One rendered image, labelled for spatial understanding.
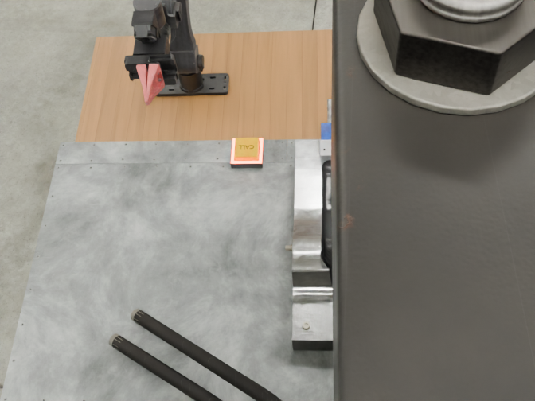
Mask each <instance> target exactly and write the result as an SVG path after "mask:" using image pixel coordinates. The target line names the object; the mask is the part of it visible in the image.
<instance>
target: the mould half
mask: <svg viewBox="0 0 535 401"><path fill-rule="evenodd" d="M328 160H331V155H326V156H320V155H318V140H295V206H294V226H293V238H292V264H291V271H292V283H293V305H292V347H293V350H315V351H333V290H332V284H331V279H330V272H329V269H328V268H327V266H326V264H325V263H324V262H323V261H322V259H321V257H320V252H321V250H322V247H321V238H322V164H323V163H324V162H325V161H328ZM305 321H308V322H309V323H310V328H309V329H308V330H305V329H303V322H305Z"/></svg>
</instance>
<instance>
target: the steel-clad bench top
mask: <svg viewBox="0 0 535 401"><path fill-rule="evenodd" d="M295 140H319V139H277V140H264V159H263V168H231V153H232V140H205V141H132V142H61V144H60V147H59V150H58V154H57V160H56V165H55V168H54V171H53V177H52V181H51V185H50V188H49V195H48V198H47V201H46V206H45V211H44V215H43V219H42V222H41V229H40V232H39V236H38V239H37V246H36V249H35V252H34V257H33V262H32V266H31V270H30V273H29V280H28V283H27V287H26V290H25V297H24V300H23V304H22V308H21V313H20V317H19V321H18V327H17V331H16V334H15V338H14V344H13V348H12V351H11V355H10V361H9V365H8V368H7V372H6V378H5V382H4V385H3V389H2V395H1V398H0V401H195V400H194V399H191V398H190V397H189V396H188V395H186V394H184V393H183V392H181V391H179V390H178V389H177V388H175V387H173V386H172V385H170V384H169V383H167V382H166V381H165V380H162V379H161V378H159V377H158V376H156V375H155V374H154V373H152V372H150V371H148V370H147V369H145V368H144V367H143V366H141V365H140V364H138V363H136V362H135V361H133V360H132V359H130V358H129V357H127V356H125V355H124V354H122V353H121V352H120V351H118V350H116V349H115V348H113V347H111V346H110V345H109V340H110V338H111V336H112V335H113V334H115V333H118V334H119V335H120V336H121V337H124V338H125V339H127V340H128V341H130V342H131V343H133V344H134V345H136V346H138V347H140V348H141V349H142V350H144V351H145V352H148V353H149V354H151V355H152V356H154V357H155V358H157V359H158V360H160V361H161V362H163V363H164V364H166V365H168V366H169V367H171V368H172V369H174V370H175V371H177V372H179V373H181V374H182V375H183V376H185V377H187V378H188V379H190V380H192V381H193V382H194V383H196V384H198V385H199V386H201V387H203V388H204V389H205V390H207V391H209V392H211V393H212V394H214V395H215V396H216V397H218V398H219V399H221V400H222V401H256V400H254V399H253V398H251V397H250V396H248V395H246V394H245V393H243V392H242V391H241V390H239V389H238V388H236V387H234V386H232V385H231V384H230V383H228V382H227V381H225V380H223V379H222V378H220V377H219V376H217V375H216V374H214V373H213V372H211V371H210V370H208V369H207V368H205V367H203V366H202V365H200V364H199V363H198V362H196V361H195V360H193V359H191V358H189V357H188V356H187V355H185V354H184V353H182V352H180V351H179V350H177V349H176V348H174V347H173V346H171V345H169V344H168V343H166V342H165V341H164V340H162V339H161V338H159V337H157V336H155V335H154V334H153V333H151V332H150V331H148V330H147V329H144V328H143V327H142V326H141V325H139V324H137V323H136V322H134V321H132V320H131V313H132V311H133V310H135V309H141V310H142V311H143V312H145V313H147V314H149V315H150V316H152V317H153V318H155V319H156V320H158V321H160V322H161V323H163V324H164V325H166V326H167V327H169V328H171V329H172V330H173V331H175V332H177V333H179V334H180V335H182V336H183V337H185V338H186V339H188V340H189V341H192V342H193V343H194V344H196V345H197V346H199V347H201V348H203V349H204V350H205V351H207V352H209V353H210V354H212V355H213V356H215V357H216V358H218V359H219V360H222V361H223V362H225V363H226V364H227V365H229V366H231V367H232V368H234V369H236V370H237V371H238V372H240V373H242V374H243V375H245V376H247V377H248V378H249V379H251V380H253V381H255V382H256V383H258V384H259V385H261V386H262V387H264V388H266V389H267V390H269V391H270V392H271V393H273V394H274V395H276V396H277V397H278V398H280V399H281V400H282V401H334V366H333V351H315V350H293V347H292V305H293V283H292V271H291V264H292V251H286V250H285V246H286V245H291V244H292V238H293V226H294V206H295Z"/></svg>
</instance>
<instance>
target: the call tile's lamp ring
mask: <svg viewBox="0 0 535 401"><path fill-rule="evenodd" d="M235 140H236V139H235V138H233V139H232V156H231V164H241V163H262V153H263V139H262V138H259V140H260V160H259V161H234V150H235Z"/></svg>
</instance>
